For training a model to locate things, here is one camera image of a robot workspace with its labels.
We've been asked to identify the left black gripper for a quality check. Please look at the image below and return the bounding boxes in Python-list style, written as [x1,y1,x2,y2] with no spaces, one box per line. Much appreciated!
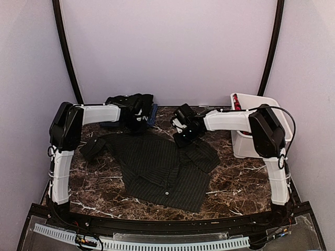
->
[123,116,147,135]

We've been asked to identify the black pinstriped long sleeve shirt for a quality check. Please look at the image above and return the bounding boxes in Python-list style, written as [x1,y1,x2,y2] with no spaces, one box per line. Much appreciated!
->
[80,132,220,212]

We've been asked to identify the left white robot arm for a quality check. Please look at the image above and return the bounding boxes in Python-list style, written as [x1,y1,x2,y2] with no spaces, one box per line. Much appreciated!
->
[48,94,153,205]

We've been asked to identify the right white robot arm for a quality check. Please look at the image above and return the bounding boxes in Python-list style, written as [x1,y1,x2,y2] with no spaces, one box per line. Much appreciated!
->
[171,104,291,206]

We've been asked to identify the black white lettered folded shirt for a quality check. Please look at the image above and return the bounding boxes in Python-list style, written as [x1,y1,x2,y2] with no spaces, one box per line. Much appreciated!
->
[134,98,158,127]

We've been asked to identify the black folded button shirt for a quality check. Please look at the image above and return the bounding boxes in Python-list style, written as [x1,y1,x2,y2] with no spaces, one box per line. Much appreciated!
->
[105,93,154,110]

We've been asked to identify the blue checkered folded shirt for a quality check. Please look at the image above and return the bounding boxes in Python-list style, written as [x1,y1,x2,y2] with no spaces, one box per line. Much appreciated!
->
[99,103,158,131]

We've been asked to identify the red black shirt in bin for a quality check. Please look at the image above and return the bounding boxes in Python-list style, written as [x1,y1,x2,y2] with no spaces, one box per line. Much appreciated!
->
[233,94,252,136]

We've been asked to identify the white plastic bin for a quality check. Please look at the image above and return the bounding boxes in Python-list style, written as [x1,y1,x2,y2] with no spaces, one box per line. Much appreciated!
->
[231,93,293,158]

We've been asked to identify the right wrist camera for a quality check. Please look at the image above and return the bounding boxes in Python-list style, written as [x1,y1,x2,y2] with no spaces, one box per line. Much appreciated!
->
[170,104,197,128]

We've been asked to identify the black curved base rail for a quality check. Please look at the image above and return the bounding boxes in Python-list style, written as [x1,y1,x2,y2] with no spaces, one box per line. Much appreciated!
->
[28,200,315,236]

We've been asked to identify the left black frame post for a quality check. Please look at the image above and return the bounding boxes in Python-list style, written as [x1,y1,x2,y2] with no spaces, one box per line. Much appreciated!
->
[52,0,84,104]

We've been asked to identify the black frame post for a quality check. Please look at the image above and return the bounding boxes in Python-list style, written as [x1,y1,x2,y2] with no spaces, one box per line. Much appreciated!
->
[257,0,285,96]
[52,0,84,104]

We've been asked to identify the white slotted cable duct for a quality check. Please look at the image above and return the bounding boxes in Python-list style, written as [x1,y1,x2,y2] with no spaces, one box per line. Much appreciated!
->
[33,223,250,251]

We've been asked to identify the right black frame post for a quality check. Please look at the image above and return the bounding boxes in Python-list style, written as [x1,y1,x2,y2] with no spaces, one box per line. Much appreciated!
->
[257,0,285,96]

